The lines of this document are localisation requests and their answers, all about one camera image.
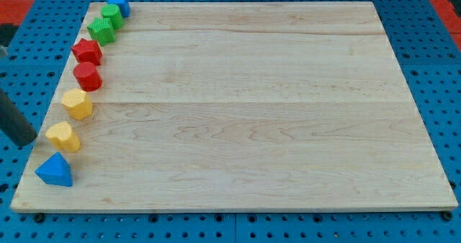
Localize blue cube block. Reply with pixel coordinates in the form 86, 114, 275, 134
107, 0, 130, 18

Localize light wooden board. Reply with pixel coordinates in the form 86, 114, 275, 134
11, 1, 458, 213

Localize red cylinder block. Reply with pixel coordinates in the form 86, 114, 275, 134
73, 62, 102, 92

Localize yellow hexagon block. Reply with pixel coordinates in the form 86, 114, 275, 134
61, 88, 93, 120

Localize green star block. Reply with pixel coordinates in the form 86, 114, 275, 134
86, 18, 116, 46

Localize green cylinder block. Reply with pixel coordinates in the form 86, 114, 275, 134
101, 4, 125, 30

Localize red star block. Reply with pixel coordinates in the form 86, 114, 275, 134
71, 38, 102, 66

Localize yellow heart block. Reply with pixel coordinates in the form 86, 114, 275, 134
45, 121, 81, 152

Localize blue triangle block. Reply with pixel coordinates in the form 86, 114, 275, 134
35, 152, 73, 187

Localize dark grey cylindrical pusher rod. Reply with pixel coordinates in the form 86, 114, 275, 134
1, 90, 37, 146

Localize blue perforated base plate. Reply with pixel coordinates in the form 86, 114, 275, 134
1, 0, 460, 242

